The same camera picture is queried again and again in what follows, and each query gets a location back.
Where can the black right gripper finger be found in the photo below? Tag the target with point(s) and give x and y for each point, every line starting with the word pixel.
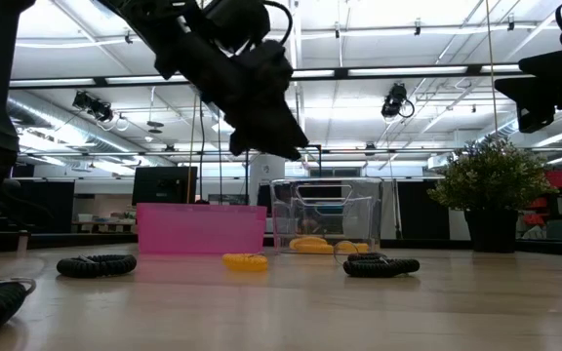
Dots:
pixel 542 66
pixel 534 102

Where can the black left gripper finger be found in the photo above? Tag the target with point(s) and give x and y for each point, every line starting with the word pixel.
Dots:
pixel 276 131
pixel 243 144

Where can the white pillar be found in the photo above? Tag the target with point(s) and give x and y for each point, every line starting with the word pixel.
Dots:
pixel 266 178

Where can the black monitor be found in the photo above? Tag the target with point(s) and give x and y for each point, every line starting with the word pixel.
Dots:
pixel 164 185

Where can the potted green plant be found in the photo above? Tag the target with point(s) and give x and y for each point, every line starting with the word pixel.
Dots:
pixel 491 180

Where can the pink plastic bin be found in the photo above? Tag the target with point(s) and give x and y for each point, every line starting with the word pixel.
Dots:
pixel 200 229

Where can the clear plastic bin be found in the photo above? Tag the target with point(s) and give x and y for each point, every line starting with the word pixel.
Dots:
pixel 359 214

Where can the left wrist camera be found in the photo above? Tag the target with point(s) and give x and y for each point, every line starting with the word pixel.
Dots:
pixel 237 22

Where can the overhead camera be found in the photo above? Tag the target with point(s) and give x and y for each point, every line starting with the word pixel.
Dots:
pixel 394 100

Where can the black ceiling camera cluster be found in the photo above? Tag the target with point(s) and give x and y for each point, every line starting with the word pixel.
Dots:
pixel 93 106

